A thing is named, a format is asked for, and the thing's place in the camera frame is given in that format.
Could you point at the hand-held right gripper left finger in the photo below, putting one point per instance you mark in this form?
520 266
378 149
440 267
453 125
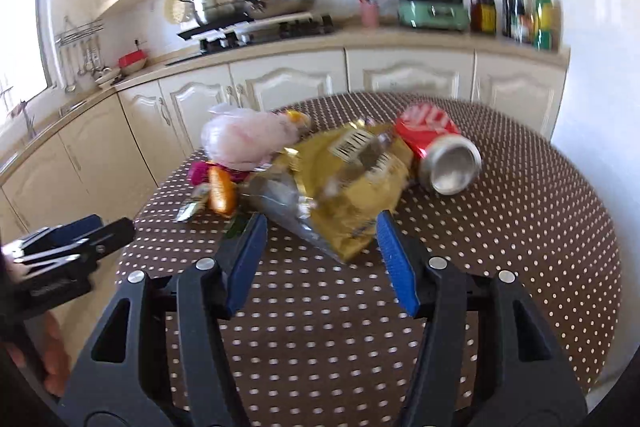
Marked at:
245 262

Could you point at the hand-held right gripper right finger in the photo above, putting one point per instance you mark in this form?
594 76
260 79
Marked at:
397 262

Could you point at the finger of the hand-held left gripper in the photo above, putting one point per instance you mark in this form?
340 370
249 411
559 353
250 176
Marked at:
75 229
112 232

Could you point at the silver green wrapper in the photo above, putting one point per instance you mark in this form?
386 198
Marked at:
192 209

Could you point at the gold snack bag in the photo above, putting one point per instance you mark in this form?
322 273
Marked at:
340 187

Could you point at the magenta candy wrapper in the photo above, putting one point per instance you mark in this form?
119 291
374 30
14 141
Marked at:
200 172

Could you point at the pink white plastic bag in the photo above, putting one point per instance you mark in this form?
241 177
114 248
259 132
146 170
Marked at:
240 137

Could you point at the red soda can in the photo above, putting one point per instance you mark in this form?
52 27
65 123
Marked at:
430 132

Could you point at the person's left hand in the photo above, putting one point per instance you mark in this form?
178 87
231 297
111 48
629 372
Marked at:
55 357

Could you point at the orange snack wrapper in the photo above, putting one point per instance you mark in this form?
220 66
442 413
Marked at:
221 192

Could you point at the metal sink faucet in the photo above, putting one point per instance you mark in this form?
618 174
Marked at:
27 119

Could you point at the red bowl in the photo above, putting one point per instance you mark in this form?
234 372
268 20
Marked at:
132 58

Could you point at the cream kitchen base cabinet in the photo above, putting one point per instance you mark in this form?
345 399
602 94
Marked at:
280 77

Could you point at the kitchen window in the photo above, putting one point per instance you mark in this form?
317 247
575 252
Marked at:
25 32

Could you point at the beige kitchen countertop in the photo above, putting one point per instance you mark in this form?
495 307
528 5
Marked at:
400 38

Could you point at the white round strainer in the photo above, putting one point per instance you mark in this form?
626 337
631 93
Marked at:
177 9

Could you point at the black gas stove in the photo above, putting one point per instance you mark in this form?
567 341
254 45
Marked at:
280 29

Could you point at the pink utensil holder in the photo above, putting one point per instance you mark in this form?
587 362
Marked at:
370 14

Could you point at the green electric cooker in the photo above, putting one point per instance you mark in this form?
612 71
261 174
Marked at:
432 9

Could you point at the large soy sauce bottle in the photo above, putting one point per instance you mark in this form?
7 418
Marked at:
482 12

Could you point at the dark green sauce bottle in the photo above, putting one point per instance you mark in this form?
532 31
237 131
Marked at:
519 14

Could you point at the brown seasoning bottle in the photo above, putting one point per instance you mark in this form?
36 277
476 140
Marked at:
529 19

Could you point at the green yellow bottle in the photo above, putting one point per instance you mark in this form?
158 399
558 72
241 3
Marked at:
544 19

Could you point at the wall rack with hanging utensils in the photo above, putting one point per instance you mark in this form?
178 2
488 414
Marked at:
80 38

